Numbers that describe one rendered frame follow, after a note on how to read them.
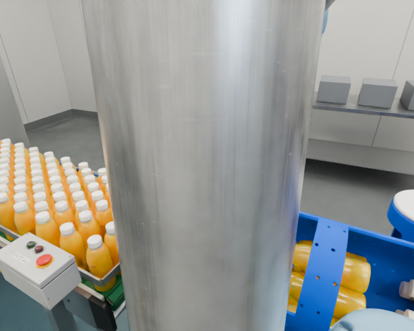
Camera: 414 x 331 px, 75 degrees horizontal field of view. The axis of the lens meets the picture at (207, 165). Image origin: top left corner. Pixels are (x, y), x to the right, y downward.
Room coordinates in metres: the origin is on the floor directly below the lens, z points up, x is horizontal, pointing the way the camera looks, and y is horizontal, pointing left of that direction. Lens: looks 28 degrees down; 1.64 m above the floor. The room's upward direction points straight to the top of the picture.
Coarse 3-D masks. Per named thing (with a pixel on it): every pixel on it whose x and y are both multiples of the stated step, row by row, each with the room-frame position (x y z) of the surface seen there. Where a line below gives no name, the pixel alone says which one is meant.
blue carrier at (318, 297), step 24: (312, 216) 0.52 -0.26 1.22; (336, 240) 0.43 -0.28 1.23; (360, 240) 0.53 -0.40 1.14; (384, 240) 0.49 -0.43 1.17; (312, 264) 0.39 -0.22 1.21; (336, 264) 0.38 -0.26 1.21; (384, 264) 0.51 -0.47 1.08; (408, 264) 0.48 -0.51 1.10; (312, 288) 0.36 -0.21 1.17; (336, 288) 0.35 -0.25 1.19; (384, 288) 0.48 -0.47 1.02; (288, 312) 0.36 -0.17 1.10; (312, 312) 0.34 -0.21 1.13
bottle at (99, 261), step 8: (88, 248) 0.58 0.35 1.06; (96, 248) 0.57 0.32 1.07; (104, 248) 0.59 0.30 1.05; (88, 256) 0.56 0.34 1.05; (96, 256) 0.56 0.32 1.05; (104, 256) 0.57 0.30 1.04; (88, 264) 0.56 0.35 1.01; (96, 264) 0.56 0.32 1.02; (104, 264) 0.57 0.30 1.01; (112, 264) 0.60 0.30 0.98; (96, 272) 0.56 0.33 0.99; (104, 272) 0.56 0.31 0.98; (112, 280) 0.58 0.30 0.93; (96, 288) 0.56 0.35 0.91; (104, 288) 0.56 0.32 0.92
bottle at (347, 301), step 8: (296, 272) 0.45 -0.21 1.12; (296, 280) 0.42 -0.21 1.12; (296, 288) 0.41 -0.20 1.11; (344, 288) 0.40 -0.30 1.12; (296, 296) 0.40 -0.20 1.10; (344, 296) 0.38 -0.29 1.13; (352, 296) 0.38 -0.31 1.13; (360, 296) 0.38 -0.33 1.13; (336, 304) 0.37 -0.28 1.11; (344, 304) 0.36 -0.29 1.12; (352, 304) 0.36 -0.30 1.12; (360, 304) 0.36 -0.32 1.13; (336, 312) 0.36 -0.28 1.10; (344, 312) 0.35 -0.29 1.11
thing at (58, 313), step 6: (60, 300) 0.52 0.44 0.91; (54, 306) 0.50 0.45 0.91; (60, 306) 0.52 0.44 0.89; (48, 312) 0.50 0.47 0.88; (54, 312) 0.50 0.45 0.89; (60, 312) 0.51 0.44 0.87; (66, 312) 0.53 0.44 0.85; (54, 318) 0.49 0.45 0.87; (60, 318) 0.51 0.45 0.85; (66, 318) 0.52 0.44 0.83; (54, 324) 0.50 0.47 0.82; (60, 324) 0.50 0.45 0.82; (66, 324) 0.51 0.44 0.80; (54, 330) 0.51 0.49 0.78; (60, 330) 0.50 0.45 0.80; (66, 330) 0.51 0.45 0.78; (72, 330) 0.52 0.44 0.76
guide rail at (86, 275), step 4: (0, 228) 0.77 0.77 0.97; (4, 228) 0.76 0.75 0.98; (4, 232) 0.77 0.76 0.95; (8, 232) 0.75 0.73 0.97; (12, 232) 0.74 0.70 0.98; (12, 236) 0.74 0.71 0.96; (16, 236) 0.73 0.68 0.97; (20, 236) 0.72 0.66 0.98; (80, 268) 0.58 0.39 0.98; (80, 272) 0.57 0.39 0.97; (84, 272) 0.57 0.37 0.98; (84, 276) 0.57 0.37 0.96; (88, 276) 0.56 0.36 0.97; (92, 276) 0.55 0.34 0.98; (96, 276) 0.55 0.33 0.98; (92, 280) 0.55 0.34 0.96; (96, 280) 0.54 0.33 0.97; (100, 280) 0.54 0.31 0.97; (96, 284) 0.54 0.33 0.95; (100, 284) 0.54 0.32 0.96
